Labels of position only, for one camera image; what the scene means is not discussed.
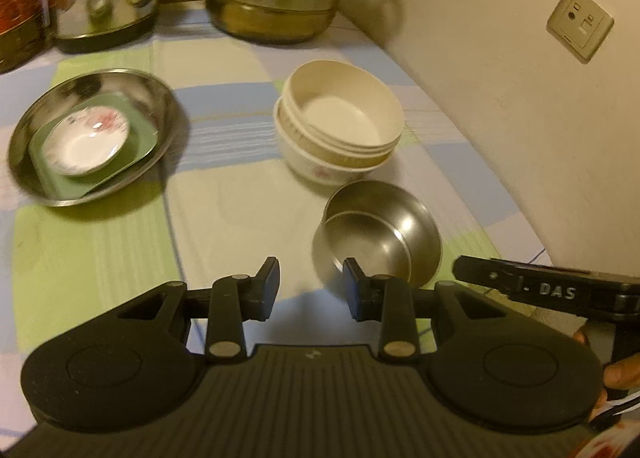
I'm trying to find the checked tablecloth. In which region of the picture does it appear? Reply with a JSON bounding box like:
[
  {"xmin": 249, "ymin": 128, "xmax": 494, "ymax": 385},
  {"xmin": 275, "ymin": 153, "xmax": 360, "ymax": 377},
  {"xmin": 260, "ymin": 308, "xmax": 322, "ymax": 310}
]
[{"xmin": 0, "ymin": 0, "xmax": 551, "ymax": 439}]

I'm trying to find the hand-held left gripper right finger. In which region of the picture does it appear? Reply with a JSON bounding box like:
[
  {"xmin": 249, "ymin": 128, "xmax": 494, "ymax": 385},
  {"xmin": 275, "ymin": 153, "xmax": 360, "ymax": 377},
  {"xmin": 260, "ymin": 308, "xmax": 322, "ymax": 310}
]
[{"xmin": 342, "ymin": 258, "xmax": 511, "ymax": 366}]

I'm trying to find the white floral bowl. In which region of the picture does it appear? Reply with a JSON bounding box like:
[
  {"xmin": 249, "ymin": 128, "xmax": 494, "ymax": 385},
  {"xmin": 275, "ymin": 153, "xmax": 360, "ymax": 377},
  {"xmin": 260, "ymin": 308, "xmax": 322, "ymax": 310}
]
[{"xmin": 272, "ymin": 98, "xmax": 396, "ymax": 188}]

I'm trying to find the stainless steel plate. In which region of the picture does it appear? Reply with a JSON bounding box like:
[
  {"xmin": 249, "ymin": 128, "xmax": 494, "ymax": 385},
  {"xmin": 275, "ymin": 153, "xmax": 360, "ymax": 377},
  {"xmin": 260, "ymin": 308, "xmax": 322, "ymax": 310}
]
[{"xmin": 7, "ymin": 69, "xmax": 177, "ymax": 208}]

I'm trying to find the green square plate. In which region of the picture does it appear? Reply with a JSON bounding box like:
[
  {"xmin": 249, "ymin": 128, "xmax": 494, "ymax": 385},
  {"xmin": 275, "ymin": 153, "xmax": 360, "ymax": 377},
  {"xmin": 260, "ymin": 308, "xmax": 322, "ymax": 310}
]
[{"xmin": 28, "ymin": 93, "xmax": 158, "ymax": 201}]

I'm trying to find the stainless steel bowl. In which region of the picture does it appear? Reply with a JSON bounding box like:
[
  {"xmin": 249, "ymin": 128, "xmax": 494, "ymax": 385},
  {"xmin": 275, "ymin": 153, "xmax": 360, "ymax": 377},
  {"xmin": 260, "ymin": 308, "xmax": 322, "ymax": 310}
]
[{"xmin": 312, "ymin": 180, "xmax": 443, "ymax": 291}]

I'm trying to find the person's right hand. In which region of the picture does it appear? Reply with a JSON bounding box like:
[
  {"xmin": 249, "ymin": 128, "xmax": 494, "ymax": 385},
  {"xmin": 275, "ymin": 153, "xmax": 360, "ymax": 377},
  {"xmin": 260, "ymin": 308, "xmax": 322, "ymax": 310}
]
[{"xmin": 573, "ymin": 326, "xmax": 640, "ymax": 405}]

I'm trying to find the red and white cloth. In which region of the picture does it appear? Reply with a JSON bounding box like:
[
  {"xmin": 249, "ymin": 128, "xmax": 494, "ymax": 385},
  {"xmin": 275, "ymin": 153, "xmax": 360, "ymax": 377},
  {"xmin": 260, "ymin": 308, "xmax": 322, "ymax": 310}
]
[{"xmin": 587, "ymin": 390, "xmax": 640, "ymax": 458}]

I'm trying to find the small floral saucer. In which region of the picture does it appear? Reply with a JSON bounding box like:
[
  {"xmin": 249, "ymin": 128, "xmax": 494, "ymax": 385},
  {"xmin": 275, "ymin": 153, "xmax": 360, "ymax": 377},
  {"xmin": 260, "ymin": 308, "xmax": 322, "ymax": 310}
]
[{"xmin": 42, "ymin": 106, "xmax": 132, "ymax": 177}]

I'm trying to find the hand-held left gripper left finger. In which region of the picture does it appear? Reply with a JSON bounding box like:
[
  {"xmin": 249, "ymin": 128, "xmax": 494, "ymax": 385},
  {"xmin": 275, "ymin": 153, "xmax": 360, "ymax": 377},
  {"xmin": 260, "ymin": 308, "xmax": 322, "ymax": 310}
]
[{"xmin": 117, "ymin": 256, "xmax": 282, "ymax": 365}]

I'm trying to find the cream bowl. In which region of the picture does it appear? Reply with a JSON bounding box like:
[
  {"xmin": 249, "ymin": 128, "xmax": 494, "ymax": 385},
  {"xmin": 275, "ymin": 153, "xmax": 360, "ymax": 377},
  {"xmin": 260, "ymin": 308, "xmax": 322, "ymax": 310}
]
[
  {"xmin": 276, "ymin": 93, "xmax": 402, "ymax": 162},
  {"xmin": 275, "ymin": 97, "xmax": 399, "ymax": 170},
  {"xmin": 281, "ymin": 60, "xmax": 405, "ymax": 151}
]

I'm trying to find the wall socket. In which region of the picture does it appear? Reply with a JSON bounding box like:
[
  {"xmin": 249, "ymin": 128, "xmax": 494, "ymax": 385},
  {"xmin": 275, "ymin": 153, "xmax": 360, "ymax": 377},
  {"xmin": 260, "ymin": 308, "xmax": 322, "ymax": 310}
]
[{"xmin": 546, "ymin": 0, "xmax": 615, "ymax": 64}]

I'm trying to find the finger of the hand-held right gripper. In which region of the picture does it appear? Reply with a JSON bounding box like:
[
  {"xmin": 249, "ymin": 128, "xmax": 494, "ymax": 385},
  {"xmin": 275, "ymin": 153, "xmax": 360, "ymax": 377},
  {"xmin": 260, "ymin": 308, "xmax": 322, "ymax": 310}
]
[{"xmin": 452, "ymin": 255, "xmax": 523, "ymax": 297}]

